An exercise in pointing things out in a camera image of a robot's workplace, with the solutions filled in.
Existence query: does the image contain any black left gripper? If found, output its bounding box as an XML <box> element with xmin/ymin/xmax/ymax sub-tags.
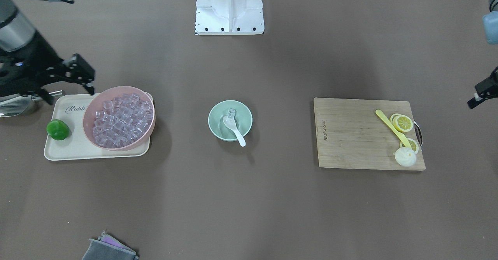
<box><xmin>467</xmin><ymin>67</ymin><xmax>498</xmax><ymax>109</ymax></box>

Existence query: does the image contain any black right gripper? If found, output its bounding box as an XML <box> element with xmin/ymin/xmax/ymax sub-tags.
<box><xmin>0</xmin><ymin>33</ymin><xmax>95</xmax><ymax>105</ymax></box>

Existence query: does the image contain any clear ice cube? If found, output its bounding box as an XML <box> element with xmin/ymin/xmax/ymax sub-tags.
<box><xmin>228</xmin><ymin>109</ymin><xmax>237</xmax><ymax>119</ymax></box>

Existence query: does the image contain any white ceramic spoon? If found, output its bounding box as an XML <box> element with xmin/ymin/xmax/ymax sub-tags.
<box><xmin>223</xmin><ymin>115</ymin><xmax>247</xmax><ymax>147</ymax></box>

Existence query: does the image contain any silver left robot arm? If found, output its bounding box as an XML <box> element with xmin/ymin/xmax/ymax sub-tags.
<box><xmin>467</xmin><ymin>0</ymin><xmax>498</xmax><ymax>109</ymax></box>

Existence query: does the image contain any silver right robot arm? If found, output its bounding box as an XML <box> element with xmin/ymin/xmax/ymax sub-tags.
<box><xmin>0</xmin><ymin>0</ymin><xmax>95</xmax><ymax>105</ymax></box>

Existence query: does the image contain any steel ice scoop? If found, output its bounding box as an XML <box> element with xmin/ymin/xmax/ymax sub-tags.
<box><xmin>0</xmin><ymin>88</ymin><xmax>65</xmax><ymax>118</ymax></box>

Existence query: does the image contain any pink bowl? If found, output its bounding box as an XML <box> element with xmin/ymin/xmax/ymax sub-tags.
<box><xmin>82</xmin><ymin>86</ymin><xmax>156</xmax><ymax>151</ymax></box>

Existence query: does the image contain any clear ice cubes pile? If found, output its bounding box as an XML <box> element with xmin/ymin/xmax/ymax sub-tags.
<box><xmin>92</xmin><ymin>93</ymin><xmax>154</xmax><ymax>149</ymax></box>

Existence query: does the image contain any mint green bowl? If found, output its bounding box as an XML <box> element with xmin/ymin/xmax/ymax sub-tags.
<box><xmin>208</xmin><ymin>100</ymin><xmax>253</xmax><ymax>142</ymax></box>

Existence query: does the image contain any green bell pepper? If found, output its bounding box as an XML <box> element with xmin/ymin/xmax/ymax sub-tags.
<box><xmin>46</xmin><ymin>119</ymin><xmax>71</xmax><ymax>141</ymax></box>

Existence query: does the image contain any lemon slice near bun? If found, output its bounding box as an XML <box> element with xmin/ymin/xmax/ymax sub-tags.
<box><xmin>407</xmin><ymin>138</ymin><xmax>420</xmax><ymax>154</ymax></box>

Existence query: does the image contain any yellow plastic knife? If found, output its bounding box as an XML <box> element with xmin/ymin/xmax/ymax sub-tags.
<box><xmin>375</xmin><ymin>109</ymin><xmax>411</xmax><ymax>148</ymax></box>

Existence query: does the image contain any cream serving tray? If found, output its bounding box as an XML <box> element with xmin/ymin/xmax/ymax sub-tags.
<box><xmin>44</xmin><ymin>93</ymin><xmax>151</xmax><ymax>161</ymax></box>

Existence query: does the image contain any bamboo cutting board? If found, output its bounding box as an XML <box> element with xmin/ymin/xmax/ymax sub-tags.
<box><xmin>313</xmin><ymin>97</ymin><xmax>426</xmax><ymax>171</ymax></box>

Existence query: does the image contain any purple cleaning cloth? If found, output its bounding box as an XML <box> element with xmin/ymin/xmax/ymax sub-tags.
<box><xmin>97</xmin><ymin>231</ymin><xmax>137</xmax><ymax>254</ymax></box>

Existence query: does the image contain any grey cleaning cloth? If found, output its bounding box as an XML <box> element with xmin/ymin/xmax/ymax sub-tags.
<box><xmin>82</xmin><ymin>239</ymin><xmax>139</xmax><ymax>260</ymax></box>

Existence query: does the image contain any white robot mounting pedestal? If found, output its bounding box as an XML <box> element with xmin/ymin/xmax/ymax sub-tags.
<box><xmin>195</xmin><ymin>0</ymin><xmax>265</xmax><ymax>35</ymax></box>

